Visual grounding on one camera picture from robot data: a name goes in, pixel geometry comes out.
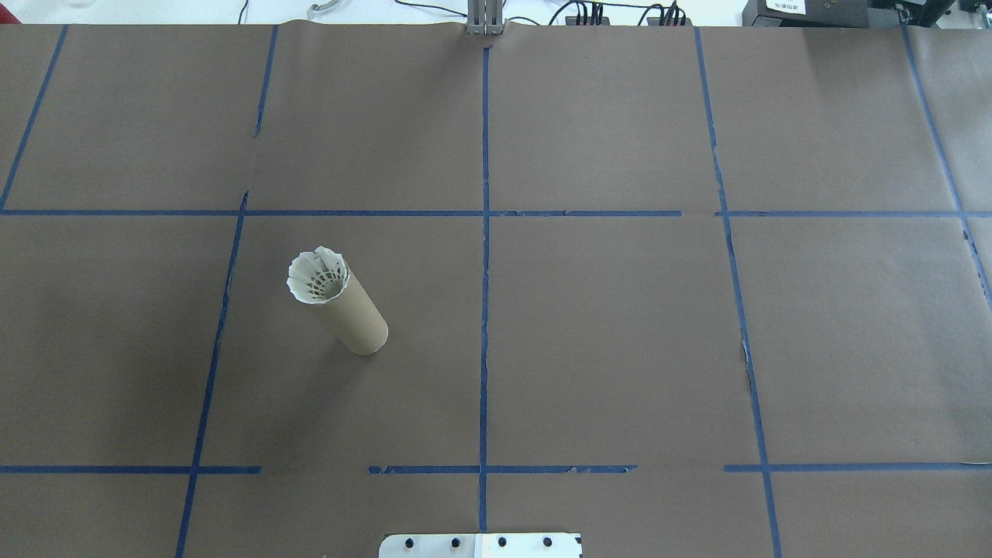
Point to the black box with white label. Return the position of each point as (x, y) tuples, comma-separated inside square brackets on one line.
[(814, 14)]

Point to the white feather shuttlecock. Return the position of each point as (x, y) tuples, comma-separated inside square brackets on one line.
[(311, 273)]

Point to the white metal plate with screws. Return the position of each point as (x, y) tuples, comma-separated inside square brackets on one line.
[(480, 545)]

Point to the grey metal hook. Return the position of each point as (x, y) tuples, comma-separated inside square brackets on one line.
[(316, 11)]

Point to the brown cardboard tube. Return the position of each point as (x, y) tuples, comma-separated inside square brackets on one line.
[(353, 318)]

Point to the black power strip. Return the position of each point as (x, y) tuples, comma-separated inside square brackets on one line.
[(668, 17), (587, 17)]

